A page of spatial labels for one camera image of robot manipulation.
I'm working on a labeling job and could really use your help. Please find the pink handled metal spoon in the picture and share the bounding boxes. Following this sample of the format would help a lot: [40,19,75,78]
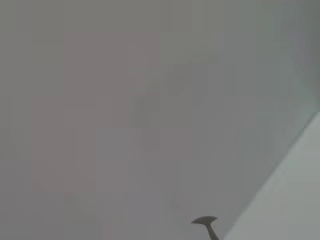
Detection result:
[191,216,221,240]

